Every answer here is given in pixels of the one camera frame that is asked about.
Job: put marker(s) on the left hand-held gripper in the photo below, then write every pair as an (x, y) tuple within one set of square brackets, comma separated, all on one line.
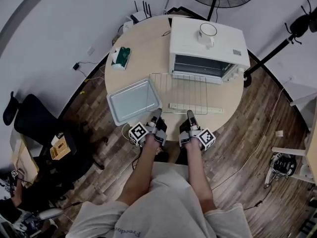
[(138, 134)]

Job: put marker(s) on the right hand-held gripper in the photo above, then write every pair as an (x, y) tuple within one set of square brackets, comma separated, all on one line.
[(206, 139)]

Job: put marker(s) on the silver metal baking tray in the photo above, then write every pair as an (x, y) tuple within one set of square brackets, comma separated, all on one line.
[(128, 103)]

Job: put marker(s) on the white toaster oven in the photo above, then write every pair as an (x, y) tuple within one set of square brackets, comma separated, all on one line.
[(185, 38)]

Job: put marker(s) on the person's left forearm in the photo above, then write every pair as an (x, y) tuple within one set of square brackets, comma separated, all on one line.
[(138, 172)]

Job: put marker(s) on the person's right forearm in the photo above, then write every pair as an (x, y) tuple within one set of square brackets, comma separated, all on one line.
[(198, 175)]

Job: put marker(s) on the black coat rack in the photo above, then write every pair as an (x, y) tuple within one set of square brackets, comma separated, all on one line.
[(267, 58)]

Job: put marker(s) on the long white plastic strip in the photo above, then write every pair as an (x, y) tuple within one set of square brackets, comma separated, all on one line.
[(215, 110)]

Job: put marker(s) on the person's left black shoe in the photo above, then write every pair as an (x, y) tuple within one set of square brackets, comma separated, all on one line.
[(163, 155)]

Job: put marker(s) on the person's black shoe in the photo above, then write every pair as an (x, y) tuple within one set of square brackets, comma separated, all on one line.
[(182, 159), (163, 155)]

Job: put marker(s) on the person's right black shoe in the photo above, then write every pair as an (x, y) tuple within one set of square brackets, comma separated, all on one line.
[(182, 159)]

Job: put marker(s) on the green tissue pack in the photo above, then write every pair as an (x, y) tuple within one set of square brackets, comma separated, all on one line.
[(122, 57)]

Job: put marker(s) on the person's light grey shirt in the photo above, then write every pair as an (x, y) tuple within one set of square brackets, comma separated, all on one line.
[(161, 202)]

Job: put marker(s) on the white mug with dark rim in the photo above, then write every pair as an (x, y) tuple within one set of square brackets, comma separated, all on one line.
[(206, 35)]

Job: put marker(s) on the small paper scrap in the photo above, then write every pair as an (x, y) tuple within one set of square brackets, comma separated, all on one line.
[(279, 134)]

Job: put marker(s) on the flat black pad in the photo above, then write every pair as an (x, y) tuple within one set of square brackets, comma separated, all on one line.
[(170, 23)]

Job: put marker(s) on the small white box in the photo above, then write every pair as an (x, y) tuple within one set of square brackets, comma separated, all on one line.
[(127, 26)]

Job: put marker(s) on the black power adapter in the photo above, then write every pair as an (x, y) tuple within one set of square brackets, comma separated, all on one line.
[(76, 66)]

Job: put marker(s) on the black harness device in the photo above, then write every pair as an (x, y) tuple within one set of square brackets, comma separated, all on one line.
[(283, 163)]

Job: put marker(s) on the yellow wooden box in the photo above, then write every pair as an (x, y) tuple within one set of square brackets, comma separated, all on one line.
[(60, 150)]

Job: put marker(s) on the white router with black antennas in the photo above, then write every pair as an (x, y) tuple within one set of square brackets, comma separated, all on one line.
[(140, 15)]

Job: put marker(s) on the white paper cup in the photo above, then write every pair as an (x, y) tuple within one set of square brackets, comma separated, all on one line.
[(55, 139)]

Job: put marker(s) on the black office chair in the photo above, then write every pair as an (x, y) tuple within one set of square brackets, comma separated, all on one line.
[(34, 123)]

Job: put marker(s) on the small wooden desk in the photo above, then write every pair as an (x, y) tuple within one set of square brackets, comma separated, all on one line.
[(24, 162)]

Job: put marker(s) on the black bag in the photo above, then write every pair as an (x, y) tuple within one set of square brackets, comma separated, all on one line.
[(299, 26)]

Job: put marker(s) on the khaki bag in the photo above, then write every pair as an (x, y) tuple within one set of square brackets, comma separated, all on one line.
[(313, 23)]

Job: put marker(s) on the white wall outlet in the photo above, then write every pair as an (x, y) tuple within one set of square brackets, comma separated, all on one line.
[(91, 50)]

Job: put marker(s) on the wooden desk with white frame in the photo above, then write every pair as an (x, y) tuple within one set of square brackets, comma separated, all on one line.
[(312, 157)]

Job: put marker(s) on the grey wall rail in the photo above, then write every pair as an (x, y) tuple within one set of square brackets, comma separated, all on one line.
[(17, 16)]

